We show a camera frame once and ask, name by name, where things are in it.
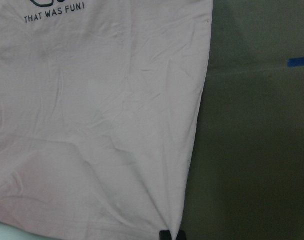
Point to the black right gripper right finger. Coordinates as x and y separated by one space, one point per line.
181 235

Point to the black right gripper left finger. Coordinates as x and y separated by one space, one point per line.
165 235

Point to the pink t-shirt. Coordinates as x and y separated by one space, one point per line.
99 102

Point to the blue tape grid lines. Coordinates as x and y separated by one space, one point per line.
295 62

